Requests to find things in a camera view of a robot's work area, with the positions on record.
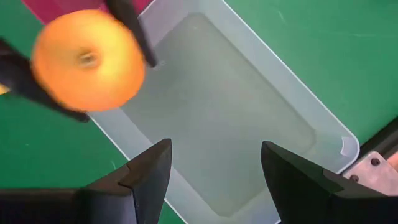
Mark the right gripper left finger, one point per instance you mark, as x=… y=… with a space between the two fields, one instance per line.
x=93 y=205

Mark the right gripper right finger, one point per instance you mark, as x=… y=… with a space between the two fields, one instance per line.
x=311 y=199

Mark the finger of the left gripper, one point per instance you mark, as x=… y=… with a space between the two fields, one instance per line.
x=124 y=9
x=18 y=74

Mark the pink translucent plastic bin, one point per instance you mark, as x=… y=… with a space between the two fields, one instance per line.
x=62 y=7

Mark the clear translucent plastic bin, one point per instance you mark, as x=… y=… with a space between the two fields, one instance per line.
x=233 y=109

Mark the silver metal bracket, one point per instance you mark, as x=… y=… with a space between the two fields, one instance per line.
x=370 y=174

